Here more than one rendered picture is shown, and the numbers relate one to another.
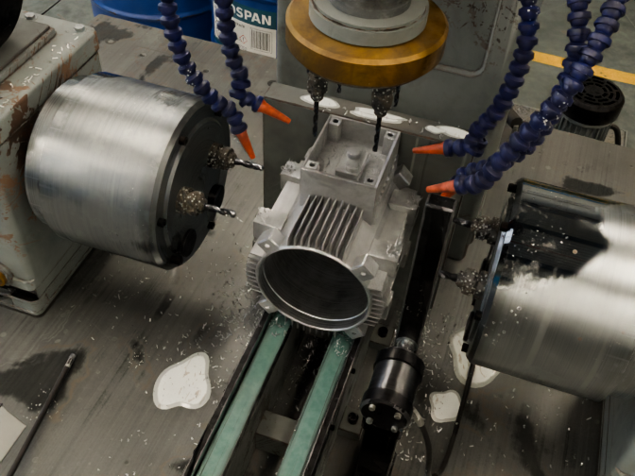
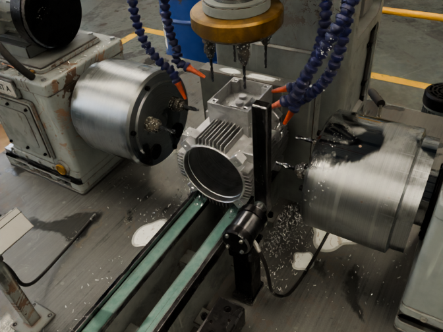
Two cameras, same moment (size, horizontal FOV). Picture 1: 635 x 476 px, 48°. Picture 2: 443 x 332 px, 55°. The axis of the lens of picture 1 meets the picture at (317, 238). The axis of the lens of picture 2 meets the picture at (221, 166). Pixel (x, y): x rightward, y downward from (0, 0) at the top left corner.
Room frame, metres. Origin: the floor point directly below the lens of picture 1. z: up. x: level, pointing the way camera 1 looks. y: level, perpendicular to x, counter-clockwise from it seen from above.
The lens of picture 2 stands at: (-0.06, -0.23, 1.63)
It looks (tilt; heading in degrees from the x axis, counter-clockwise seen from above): 40 degrees down; 18
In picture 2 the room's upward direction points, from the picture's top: 5 degrees counter-clockwise
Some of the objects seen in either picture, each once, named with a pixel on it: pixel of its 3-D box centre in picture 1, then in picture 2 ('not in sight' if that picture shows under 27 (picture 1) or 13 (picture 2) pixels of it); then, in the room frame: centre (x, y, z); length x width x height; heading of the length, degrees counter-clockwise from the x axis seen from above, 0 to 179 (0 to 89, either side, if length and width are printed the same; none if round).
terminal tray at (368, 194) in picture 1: (350, 170); (240, 107); (0.72, -0.04, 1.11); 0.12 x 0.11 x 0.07; 164
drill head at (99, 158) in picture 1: (106, 161); (118, 107); (0.78, 0.31, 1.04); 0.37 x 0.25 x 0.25; 74
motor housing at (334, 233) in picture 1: (335, 239); (234, 149); (0.68, -0.03, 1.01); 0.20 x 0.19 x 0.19; 164
